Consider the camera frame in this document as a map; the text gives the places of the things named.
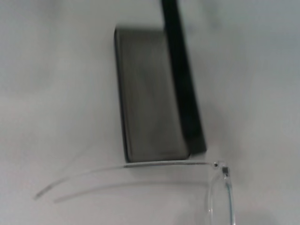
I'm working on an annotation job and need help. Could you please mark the black glasses case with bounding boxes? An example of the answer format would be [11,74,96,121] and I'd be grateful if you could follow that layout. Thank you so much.
[114,0,208,164]

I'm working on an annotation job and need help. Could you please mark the clear white glasses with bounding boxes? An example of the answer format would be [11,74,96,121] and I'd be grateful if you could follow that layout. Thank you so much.
[32,160,238,225]

